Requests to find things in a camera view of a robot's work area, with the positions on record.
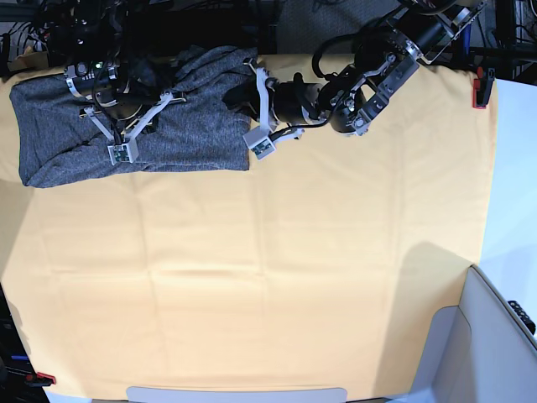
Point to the white plastic bin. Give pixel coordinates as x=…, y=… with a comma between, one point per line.
x=477, y=351

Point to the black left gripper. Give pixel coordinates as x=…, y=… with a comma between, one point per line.
x=286, y=102

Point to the grey tray edge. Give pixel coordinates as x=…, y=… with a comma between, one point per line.
x=331, y=395

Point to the red black clamp right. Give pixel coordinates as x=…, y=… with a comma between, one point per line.
x=482, y=87

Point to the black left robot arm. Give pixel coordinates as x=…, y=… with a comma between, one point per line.
x=361, y=71

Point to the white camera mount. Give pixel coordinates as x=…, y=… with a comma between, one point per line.
x=262, y=140
x=123, y=147

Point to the yellow table cloth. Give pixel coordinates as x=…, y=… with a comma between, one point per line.
x=321, y=266

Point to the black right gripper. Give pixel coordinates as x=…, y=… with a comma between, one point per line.
x=123, y=103

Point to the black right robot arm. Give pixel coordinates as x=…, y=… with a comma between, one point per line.
x=113, y=58

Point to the red black clamp left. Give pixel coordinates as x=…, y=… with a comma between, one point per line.
x=39, y=380

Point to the red black clamp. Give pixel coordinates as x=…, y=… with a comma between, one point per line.
x=482, y=87
x=39, y=380

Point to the black remote control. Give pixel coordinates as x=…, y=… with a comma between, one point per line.
x=523, y=316

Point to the grey long-sleeve shirt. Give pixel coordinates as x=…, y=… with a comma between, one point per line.
x=196, y=133

